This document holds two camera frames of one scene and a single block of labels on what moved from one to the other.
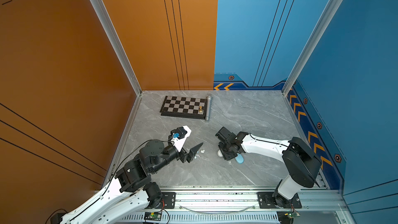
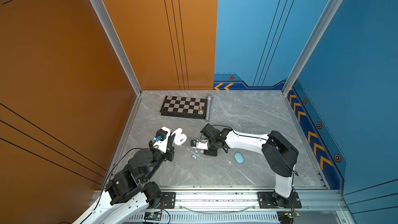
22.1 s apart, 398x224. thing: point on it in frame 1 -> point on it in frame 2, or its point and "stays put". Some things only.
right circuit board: (286, 217) stays put
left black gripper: (191, 154) -> (169, 152)
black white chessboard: (181, 107) stays put
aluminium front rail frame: (320, 207) stays put
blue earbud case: (239, 158) stays put
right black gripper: (226, 157) -> (211, 154)
